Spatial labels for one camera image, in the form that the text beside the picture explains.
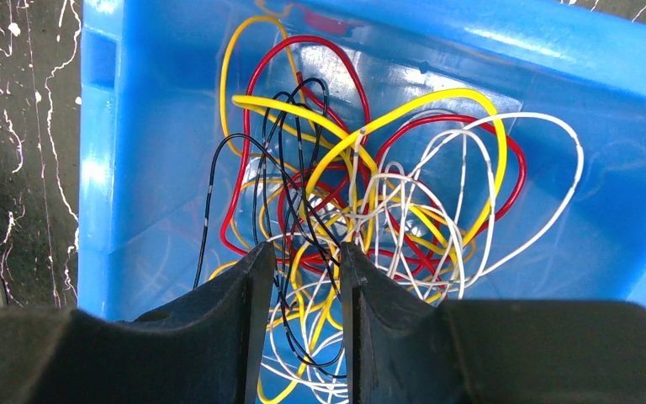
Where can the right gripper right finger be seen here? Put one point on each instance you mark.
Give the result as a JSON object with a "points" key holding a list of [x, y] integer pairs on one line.
{"points": [[399, 349]]}

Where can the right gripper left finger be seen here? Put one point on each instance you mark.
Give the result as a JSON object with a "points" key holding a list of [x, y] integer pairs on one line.
{"points": [[203, 347]]}

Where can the blue plastic bin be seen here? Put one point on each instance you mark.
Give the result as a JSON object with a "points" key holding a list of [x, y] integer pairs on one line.
{"points": [[473, 149]]}

